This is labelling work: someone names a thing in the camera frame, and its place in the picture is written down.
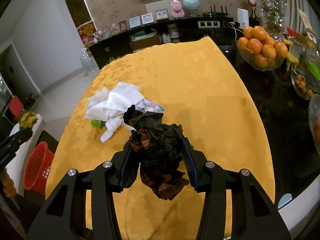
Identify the clear printed plastic wrapper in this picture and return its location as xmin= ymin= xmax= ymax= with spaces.
xmin=135 ymin=98 xmax=164 ymax=113

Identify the red chair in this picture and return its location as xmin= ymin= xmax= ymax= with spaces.
xmin=9 ymin=95 xmax=23 ymax=121

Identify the blue framed picture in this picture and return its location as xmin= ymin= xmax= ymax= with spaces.
xmin=129 ymin=16 xmax=141 ymax=29

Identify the red plastic trash basket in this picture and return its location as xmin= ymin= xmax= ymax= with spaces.
xmin=24 ymin=141 xmax=54 ymax=195

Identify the yellow tablecloth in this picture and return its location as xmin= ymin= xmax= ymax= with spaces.
xmin=46 ymin=37 xmax=275 ymax=239

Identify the black plastic wrapper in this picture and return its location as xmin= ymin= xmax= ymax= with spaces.
xmin=124 ymin=105 xmax=189 ymax=200

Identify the glass jar of snacks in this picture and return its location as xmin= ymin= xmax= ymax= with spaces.
xmin=291 ymin=50 xmax=319 ymax=100

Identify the yellow orange peel trash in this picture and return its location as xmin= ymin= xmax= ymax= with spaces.
xmin=19 ymin=112 xmax=37 ymax=129

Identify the black wifi router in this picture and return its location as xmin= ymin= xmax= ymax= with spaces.
xmin=202 ymin=5 xmax=230 ymax=20

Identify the pink plush toy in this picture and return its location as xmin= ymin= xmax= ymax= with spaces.
xmin=171 ymin=0 xmax=185 ymax=18

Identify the white framed picture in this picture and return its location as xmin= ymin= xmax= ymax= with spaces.
xmin=141 ymin=13 xmax=154 ymax=25

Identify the glass vase with flowers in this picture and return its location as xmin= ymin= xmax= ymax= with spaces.
xmin=256 ymin=0 xmax=287 ymax=42

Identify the large white tissue paper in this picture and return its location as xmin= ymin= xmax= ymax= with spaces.
xmin=84 ymin=82 xmax=144 ymax=142

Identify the green plastic wrapper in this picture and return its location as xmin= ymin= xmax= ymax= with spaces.
xmin=91 ymin=119 xmax=106 ymax=129

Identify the white box device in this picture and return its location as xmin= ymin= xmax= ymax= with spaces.
xmin=237 ymin=8 xmax=249 ymax=29

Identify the glass bowl of oranges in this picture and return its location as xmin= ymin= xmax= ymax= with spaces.
xmin=237 ymin=25 xmax=289 ymax=72

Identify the red festive wall poster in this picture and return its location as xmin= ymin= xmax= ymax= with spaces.
xmin=77 ymin=21 xmax=97 ymax=45

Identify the framed picture right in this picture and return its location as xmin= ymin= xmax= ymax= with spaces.
xmin=156 ymin=9 xmax=169 ymax=21

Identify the clear water jug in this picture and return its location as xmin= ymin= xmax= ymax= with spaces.
xmin=80 ymin=48 xmax=99 ymax=74

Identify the black TV cabinet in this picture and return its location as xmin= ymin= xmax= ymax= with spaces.
xmin=89 ymin=15 xmax=243 ymax=68

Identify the light blue globe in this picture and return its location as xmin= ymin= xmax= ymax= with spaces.
xmin=183 ymin=0 xmax=200 ymax=17

